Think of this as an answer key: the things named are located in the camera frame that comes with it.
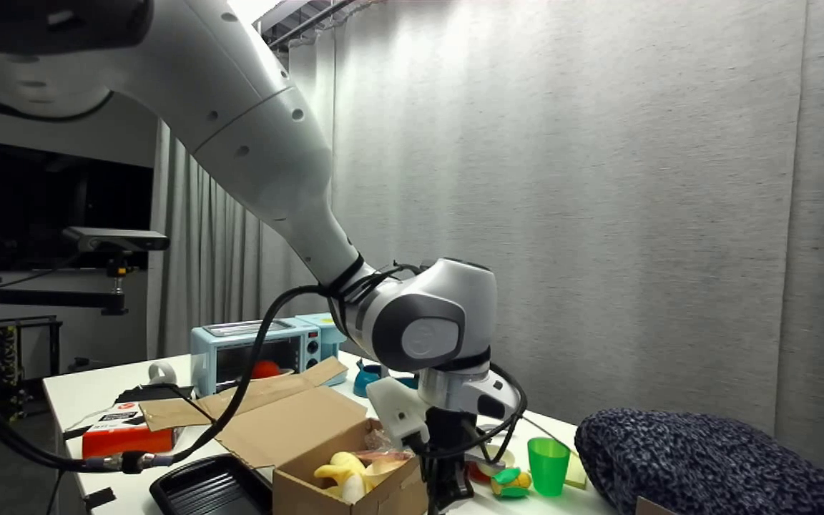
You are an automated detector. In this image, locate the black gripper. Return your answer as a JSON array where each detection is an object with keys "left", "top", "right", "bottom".
[{"left": 423, "top": 405, "right": 478, "bottom": 512}]

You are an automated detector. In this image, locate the brown cardboard box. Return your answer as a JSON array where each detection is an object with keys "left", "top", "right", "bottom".
[{"left": 137, "top": 353, "right": 432, "bottom": 515}]

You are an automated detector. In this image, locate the blue toy packaging box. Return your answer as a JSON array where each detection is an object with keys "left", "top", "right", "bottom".
[{"left": 190, "top": 310, "right": 349, "bottom": 401}]

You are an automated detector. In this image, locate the red flat box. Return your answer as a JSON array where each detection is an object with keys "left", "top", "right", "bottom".
[{"left": 78, "top": 398, "right": 181, "bottom": 462}]

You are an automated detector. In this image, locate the small white red bowl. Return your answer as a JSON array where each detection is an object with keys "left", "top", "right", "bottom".
[{"left": 468, "top": 441, "right": 522, "bottom": 486}]

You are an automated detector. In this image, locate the green yellow toy piece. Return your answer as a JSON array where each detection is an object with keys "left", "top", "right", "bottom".
[{"left": 488, "top": 462, "right": 535, "bottom": 504}]

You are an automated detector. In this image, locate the green plastic cup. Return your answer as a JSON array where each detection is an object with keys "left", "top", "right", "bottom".
[{"left": 523, "top": 435, "right": 575, "bottom": 499}]

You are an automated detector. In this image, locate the yellow plush toy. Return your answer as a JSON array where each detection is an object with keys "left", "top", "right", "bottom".
[{"left": 309, "top": 449, "right": 399, "bottom": 506}]

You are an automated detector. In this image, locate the yellow green flat sheet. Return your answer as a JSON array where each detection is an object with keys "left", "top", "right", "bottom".
[{"left": 565, "top": 449, "right": 593, "bottom": 492}]

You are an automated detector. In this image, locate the black plastic tray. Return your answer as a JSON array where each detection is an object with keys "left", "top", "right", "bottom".
[{"left": 147, "top": 452, "right": 277, "bottom": 515}]

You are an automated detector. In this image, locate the dark blue knitted cloth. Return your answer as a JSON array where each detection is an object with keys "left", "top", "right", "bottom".
[{"left": 572, "top": 408, "right": 824, "bottom": 515}]

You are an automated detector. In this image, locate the small grey round object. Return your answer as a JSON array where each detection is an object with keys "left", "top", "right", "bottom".
[{"left": 147, "top": 361, "right": 181, "bottom": 388}]

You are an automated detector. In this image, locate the small black flat object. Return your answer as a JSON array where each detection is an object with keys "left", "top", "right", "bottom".
[{"left": 111, "top": 381, "right": 184, "bottom": 403}]

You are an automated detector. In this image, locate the black metal rack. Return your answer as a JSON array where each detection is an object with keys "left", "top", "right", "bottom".
[{"left": 0, "top": 310, "right": 68, "bottom": 429}]

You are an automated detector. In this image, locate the black boom stand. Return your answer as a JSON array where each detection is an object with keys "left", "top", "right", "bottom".
[{"left": 0, "top": 272, "right": 131, "bottom": 326}]

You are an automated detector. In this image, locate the black monitor screen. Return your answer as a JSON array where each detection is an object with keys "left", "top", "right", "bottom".
[{"left": 0, "top": 136, "right": 157, "bottom": 275}]

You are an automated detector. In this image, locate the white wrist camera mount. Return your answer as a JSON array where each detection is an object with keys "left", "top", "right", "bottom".
[{"left": 365, "top": 373, "right": 432, "bottom": 449}]

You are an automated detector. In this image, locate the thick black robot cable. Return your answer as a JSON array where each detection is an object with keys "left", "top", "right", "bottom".
[{"left": 0, "top": 256, "right": 532, "bottom": 478}]

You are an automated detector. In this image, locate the black camera bar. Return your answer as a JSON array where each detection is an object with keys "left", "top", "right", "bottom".
[{"left": 63, "top": 223, "right": 171, "bottom": 279}]

